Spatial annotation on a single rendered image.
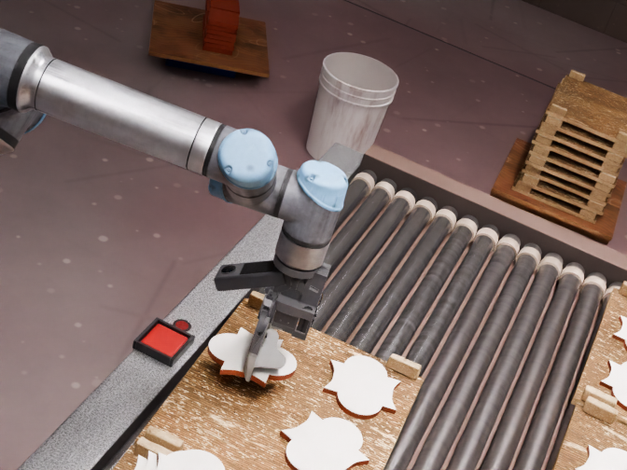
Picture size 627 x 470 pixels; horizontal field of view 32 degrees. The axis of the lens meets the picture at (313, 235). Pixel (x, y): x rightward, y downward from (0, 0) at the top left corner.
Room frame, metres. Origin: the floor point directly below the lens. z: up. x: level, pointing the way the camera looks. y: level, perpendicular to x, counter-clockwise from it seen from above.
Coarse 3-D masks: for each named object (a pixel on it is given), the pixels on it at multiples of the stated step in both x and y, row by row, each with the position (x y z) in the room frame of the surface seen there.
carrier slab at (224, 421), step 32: (256, 320) 1.46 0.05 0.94; (320, 352) 1.43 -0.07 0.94; (352, 352) 1.45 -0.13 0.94; (192, 384) 1.26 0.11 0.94; (224, 384) 1.28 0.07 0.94; (256, 384) 1.30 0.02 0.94; (288, 384) 1.33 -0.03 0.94; (320, 384) 1.35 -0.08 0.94; (416, 384) 1.42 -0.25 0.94; (160, 416) 1.17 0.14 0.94; (192, 416) 1.19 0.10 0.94; (224, 416) 1.21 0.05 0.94; (256, 416) 1.23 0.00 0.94; (288, 416) 1.26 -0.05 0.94; (320, 416) 1.28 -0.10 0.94; (384, 416) 1.32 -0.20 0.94; (192, 448) 1.13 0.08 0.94; (224, 448) 1.15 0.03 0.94; (256, 448) 1.17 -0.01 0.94; (384, 448) 1.25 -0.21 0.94
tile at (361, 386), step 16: (336, 368) 1.39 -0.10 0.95; (352, 368) 1.40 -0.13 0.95; (368, 368) 1.41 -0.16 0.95; (384, 368) 1.43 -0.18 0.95; (336, 384) 1.35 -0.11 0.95; (352, 384) 1.36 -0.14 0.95; (368, 384) 1.37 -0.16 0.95; (384, 384) 1.39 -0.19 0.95; (352, 400) 1.32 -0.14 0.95; (368, 400) 1.34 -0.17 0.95; (384, 400) 1.35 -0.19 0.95; (352, 416) 1.30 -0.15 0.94; (368, 416) 1.30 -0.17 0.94
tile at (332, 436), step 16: (288, 432) 1.21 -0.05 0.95; (304, 432) 1.22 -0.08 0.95; (320, 432) 1.23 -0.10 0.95; (336, 432) 1.24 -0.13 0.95; (352, 432) 1.25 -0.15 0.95; (288, 448) 1.18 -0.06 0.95; (304, 448) 1.19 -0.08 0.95; (320, 448) 1.20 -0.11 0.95; (336, 448) 1.21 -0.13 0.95; (352, 448) 1.22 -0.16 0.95; (288, 464) 1.15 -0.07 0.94; (304, 464) 1.15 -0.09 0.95; (320, 464) 1.16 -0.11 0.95; (336, 464) 1.17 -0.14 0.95; (352, 464) 1.19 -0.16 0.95
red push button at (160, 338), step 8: (160, 328) 1.37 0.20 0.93; (168, 328) 1.38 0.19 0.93; (152, 336) 1.35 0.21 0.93; (160, 336) 1.36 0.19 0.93; (168, 336) 1.36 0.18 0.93; (176, 336) 1.37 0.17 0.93; (152, 344) 1.33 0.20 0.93; (160, 344) 1.34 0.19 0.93; (168, 344) 1.34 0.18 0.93; (176, 344) 1.35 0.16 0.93; (168, 352) 1.32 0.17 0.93
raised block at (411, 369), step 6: (396, 354) 1.45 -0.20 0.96; (390, 360) 1.44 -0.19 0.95; (396, 360) 1.44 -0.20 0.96; (402, 360) 1.44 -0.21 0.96; (408, 360) 1.45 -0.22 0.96; (390, 366) 1.44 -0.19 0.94; (396, 366) 1.44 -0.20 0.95; (402, 366) 1.44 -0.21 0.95; (408, 366) 1.44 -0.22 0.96; (414, 366) 1.44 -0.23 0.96; (420, 366) 1.44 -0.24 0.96; (402, 372) 1.44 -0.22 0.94; (408, 372) 1.44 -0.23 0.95; (414, 372) 1.43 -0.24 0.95; (414, 378) 1.43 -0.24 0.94
